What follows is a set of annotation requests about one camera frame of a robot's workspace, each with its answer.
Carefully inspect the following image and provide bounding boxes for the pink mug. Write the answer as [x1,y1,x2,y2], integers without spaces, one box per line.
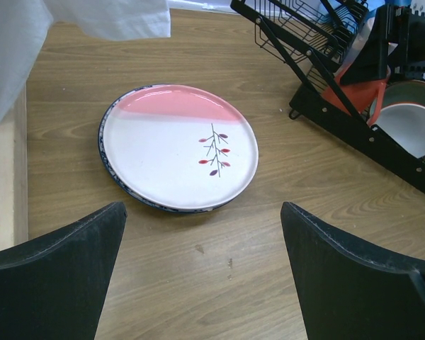
[345,17,375,64]

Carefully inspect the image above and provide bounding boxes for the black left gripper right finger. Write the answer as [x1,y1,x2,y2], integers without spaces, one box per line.
[280,202,425,339]

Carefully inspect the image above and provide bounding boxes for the pink white plate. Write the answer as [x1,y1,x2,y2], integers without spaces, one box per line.
[101,84,259,210]

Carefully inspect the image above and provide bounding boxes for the blue cloth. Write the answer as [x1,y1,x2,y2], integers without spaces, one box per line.
[318,1,370,32]

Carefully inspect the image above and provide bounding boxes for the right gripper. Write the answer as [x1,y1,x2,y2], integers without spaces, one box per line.
[339,1,425,85]

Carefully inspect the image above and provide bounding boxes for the orange mug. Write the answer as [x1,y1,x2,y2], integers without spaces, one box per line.
[322,64,391,126]

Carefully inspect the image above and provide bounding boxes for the wooden clothes rack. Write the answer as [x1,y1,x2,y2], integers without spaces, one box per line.
[0,89,28,251]

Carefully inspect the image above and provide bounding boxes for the blue white floral plate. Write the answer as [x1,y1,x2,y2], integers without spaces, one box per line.
[98,83,234,215]

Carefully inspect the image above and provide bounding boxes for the white orange bowl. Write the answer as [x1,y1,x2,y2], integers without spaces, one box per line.
[371,103,425,158]

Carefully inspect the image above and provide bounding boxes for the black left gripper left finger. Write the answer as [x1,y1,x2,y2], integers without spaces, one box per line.
[0,202,127,339]

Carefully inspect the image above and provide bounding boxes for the white t-shirt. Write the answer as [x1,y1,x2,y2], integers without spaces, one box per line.
[0,1,171,122]

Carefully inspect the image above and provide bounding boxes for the black wire dish rack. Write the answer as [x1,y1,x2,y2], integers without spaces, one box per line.
[231,1,425,194]

